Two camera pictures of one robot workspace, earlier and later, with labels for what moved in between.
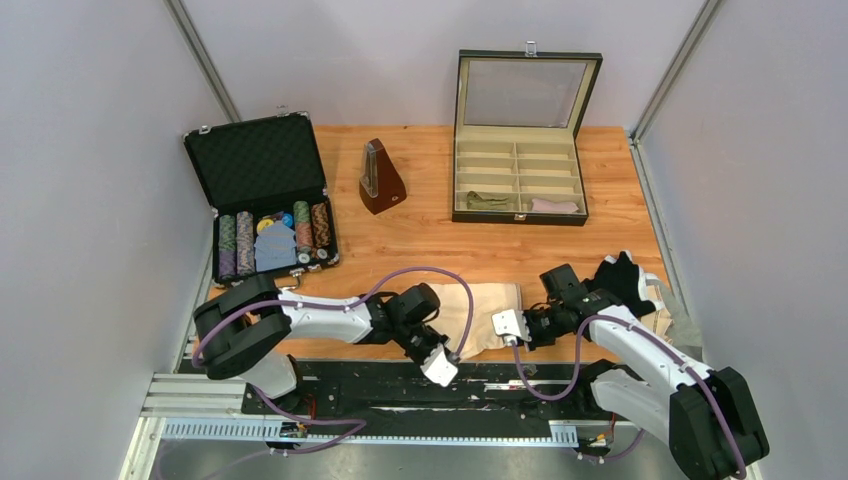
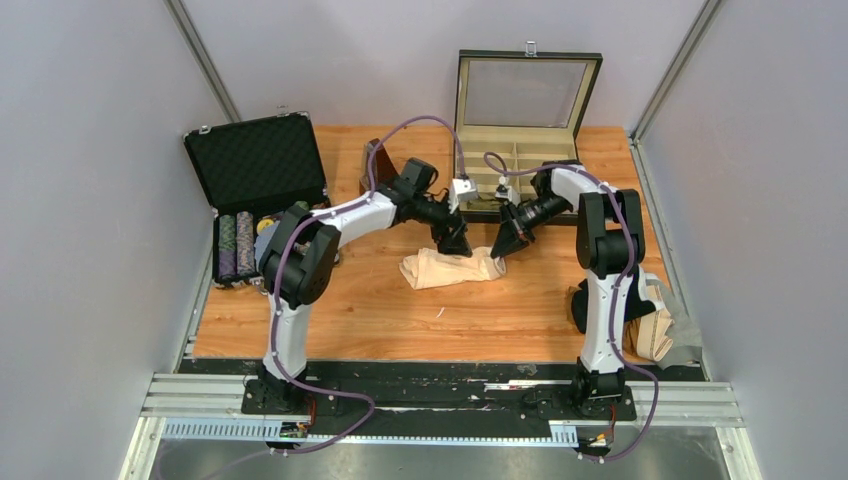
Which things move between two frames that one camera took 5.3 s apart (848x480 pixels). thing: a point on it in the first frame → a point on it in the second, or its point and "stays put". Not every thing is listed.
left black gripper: [437, 338] → [452, 242]
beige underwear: [468, 324] → [430, 268]
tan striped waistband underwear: [658, 321] stays put
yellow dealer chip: [263, 223] stays put
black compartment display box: [517, 116] stays put
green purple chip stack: [227, 237] stays put
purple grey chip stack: [245, 243] stays put
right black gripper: [535, 343] → [510, 238]
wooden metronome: [381, 186] stays put
